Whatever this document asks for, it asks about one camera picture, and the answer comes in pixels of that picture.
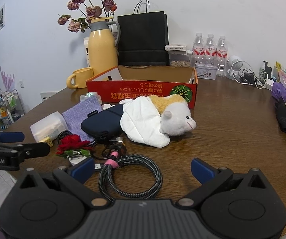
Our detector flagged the yellow sponge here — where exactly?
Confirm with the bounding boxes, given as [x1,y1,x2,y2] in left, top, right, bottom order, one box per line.
[148,95,197,137]

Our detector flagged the clear seed container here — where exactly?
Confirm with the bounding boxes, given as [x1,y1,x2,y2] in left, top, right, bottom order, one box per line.
[164,44,194,68]

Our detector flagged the grey braided cable pink strap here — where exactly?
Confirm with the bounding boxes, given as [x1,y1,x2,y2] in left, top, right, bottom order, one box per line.
[94,151,163,200]

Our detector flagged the tangle of chargers and cables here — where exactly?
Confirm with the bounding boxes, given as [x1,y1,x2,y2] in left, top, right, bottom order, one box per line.
[233,67,269,89]

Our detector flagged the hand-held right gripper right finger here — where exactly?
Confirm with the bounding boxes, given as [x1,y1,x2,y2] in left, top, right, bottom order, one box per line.
[175,157,266,208]

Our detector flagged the red artificial rose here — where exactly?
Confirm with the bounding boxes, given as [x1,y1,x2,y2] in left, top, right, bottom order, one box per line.
[56,134,93,158]

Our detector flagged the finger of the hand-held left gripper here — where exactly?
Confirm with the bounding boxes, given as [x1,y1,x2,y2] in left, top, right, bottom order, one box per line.
[0,132,25,143]
[21,142,51,159]

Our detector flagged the metal trolley rack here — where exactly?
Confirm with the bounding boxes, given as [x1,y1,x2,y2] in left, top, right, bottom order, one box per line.
[0,90,26,131]

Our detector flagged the purple dried flower decoration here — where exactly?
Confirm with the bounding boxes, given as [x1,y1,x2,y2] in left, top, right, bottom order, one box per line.
[0,66,15,92]

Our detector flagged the purple fabric pouch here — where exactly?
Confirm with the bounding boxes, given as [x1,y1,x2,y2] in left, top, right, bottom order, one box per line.
[63,97,103,142]

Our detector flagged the black paper bag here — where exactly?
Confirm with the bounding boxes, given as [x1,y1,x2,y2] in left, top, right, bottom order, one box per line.
[117,0,170,66]

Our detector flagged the yellow mug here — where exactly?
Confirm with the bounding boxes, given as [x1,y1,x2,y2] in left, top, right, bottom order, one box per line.
[66,67,95,89]

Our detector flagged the white tin box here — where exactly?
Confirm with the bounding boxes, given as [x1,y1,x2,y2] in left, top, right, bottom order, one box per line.
[195,63,217,80]

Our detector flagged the white wall vent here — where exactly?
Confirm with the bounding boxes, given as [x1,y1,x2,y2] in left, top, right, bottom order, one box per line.
[40,92,58,102]

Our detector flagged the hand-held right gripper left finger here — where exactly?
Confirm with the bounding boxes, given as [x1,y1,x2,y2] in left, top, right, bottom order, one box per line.
[21,157,115,210]

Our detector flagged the yellow thermos jug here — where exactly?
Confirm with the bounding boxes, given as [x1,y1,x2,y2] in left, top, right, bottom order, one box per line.
[87,17,121,76]

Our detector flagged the navy zip pouch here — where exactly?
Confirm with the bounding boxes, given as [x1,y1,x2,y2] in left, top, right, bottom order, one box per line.
[81,104,127,138]

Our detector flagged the orange cardboard box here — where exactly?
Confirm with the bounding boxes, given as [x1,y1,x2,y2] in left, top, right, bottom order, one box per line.
[86,65,198,109]

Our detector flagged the clear plastic box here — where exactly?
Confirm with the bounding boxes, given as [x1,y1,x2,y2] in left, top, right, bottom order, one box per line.
[30,111,66,143]

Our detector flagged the black standing device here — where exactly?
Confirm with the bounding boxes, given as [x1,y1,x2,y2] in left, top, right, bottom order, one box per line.
[262,61,273,80]

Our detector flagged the small yellow box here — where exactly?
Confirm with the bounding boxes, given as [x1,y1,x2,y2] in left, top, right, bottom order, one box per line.
[39,137,53,147]

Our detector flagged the black cable bundle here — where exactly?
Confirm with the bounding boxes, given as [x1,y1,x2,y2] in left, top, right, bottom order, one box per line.
[240,68,256,85]

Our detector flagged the clear water bottle red label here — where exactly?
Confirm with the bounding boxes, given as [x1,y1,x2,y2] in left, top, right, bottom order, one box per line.
[192,33,206,66]
[216,36,228,76]
[205,33,217,66]

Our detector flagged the dried rose bouquet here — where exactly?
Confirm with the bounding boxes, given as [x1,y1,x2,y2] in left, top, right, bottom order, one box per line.
[58,0,117,33]

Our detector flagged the white desk fan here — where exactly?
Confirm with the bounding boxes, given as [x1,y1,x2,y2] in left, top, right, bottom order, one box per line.
[226,55,245,80]

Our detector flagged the white cloth pouch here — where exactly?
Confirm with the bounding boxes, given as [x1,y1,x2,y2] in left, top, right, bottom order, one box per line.
[120,97,171,148]

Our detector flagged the wall poster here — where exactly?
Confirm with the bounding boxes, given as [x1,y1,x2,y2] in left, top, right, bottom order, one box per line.
[0,4,6,34]

